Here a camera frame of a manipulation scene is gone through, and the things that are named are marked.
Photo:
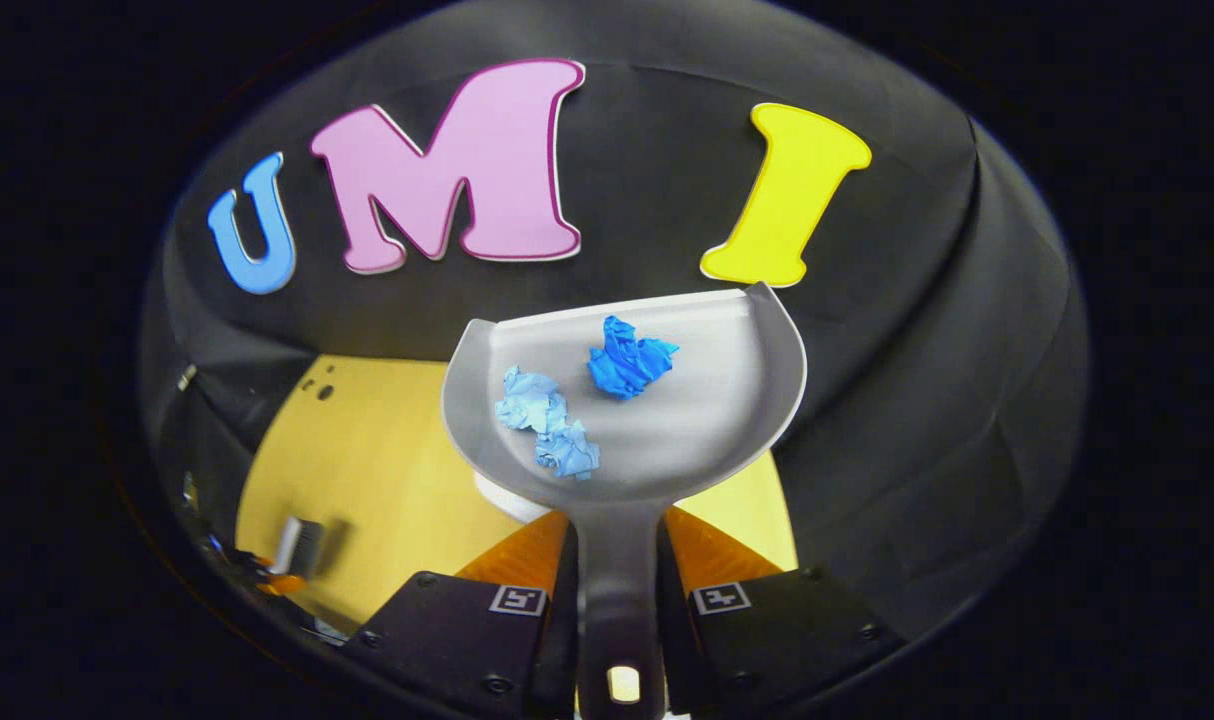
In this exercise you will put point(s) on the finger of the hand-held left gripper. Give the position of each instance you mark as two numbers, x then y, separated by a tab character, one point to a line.
282	583

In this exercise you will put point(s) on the dark blue paper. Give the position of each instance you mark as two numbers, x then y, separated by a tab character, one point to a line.
627	365

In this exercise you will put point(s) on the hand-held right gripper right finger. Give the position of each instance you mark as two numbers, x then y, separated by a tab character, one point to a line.
797	630

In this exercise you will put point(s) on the grey dustpan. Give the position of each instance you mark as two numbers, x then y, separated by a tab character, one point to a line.
687	420

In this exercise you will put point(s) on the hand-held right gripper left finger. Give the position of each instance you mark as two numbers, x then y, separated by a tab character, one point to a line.
447	630

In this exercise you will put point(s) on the white ribbed garbage bin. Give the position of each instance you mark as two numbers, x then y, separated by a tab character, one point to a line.
507	503

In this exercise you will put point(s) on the silver clip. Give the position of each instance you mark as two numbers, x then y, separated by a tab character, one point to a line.
185	377

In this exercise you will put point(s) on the small grey broom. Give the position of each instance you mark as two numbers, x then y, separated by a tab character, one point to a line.
299	545

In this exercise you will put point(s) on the light blue paper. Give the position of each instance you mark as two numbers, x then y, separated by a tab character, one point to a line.
547	420

